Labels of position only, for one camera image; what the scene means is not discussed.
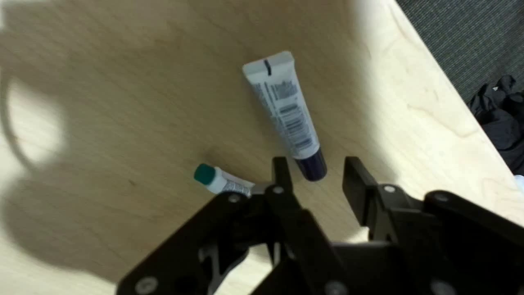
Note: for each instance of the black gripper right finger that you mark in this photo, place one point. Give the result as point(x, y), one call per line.
point(362, 191)

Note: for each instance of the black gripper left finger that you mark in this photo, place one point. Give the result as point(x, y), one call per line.
point(284, 189)

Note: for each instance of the white tube black cap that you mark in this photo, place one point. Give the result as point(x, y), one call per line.
point(284, 109)
point(221, 181)

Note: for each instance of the wooden desk with drawers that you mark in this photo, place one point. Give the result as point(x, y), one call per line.
point(164, 109)

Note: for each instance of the black clothing heap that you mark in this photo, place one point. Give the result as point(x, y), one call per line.
point(500, 121)

